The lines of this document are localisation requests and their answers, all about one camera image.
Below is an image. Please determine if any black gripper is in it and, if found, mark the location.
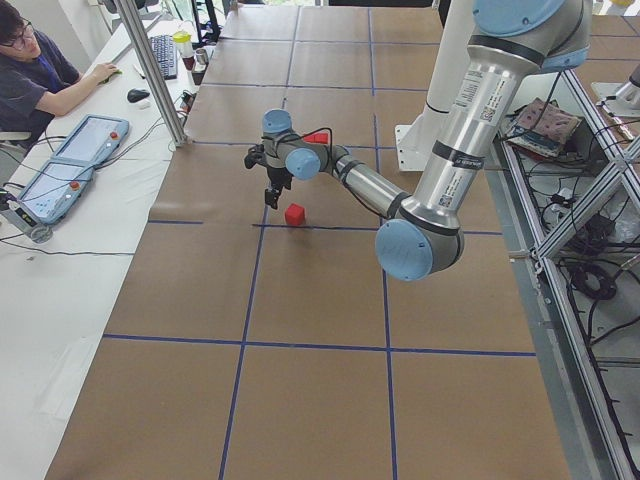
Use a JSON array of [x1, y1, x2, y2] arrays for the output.
[[264, 166, 293, 209]]

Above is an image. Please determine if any red block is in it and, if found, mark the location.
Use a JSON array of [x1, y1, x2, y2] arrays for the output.
[[303, 132, 330, 145], [284, 203, 306, 227]]

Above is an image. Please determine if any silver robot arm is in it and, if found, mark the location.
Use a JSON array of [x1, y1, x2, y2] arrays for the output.
[[244, 1, 592, 281]]

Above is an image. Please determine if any metal cup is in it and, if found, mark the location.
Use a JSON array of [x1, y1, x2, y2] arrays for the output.
[[194, 48, 209, 67]]

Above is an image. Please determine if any black computer mouse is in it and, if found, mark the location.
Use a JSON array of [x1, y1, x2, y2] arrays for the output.
[[126, 88, 150, 104]]

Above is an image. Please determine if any black keyboard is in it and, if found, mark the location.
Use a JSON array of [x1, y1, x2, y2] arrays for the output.
[[149, 35, 178, 80]]

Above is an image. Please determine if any upper teach pendant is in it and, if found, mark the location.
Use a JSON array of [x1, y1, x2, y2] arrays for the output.
[[51, 115, 130, 167]]

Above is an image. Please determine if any teach pendant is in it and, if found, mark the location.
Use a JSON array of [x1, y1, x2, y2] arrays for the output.
[[18, 160, 95, 225], [51, 115, 130, 167]]

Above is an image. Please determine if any lower teach pendant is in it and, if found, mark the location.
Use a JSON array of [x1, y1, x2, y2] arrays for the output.
[[18, 160, 95, 225]]

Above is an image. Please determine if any seated person dark shirt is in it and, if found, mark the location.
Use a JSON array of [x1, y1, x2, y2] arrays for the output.
[[1, 1, 118, 150]]

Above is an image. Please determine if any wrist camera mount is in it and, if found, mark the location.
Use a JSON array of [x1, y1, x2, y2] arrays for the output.
[[244, 144, 268, 169]]

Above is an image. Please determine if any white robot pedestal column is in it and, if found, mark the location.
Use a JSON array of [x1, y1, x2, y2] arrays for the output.
[[395, 0, 475, 172]]

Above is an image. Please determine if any aluminium frame post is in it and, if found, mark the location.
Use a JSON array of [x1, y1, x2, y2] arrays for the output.
[[114, 0, 187, 147]]

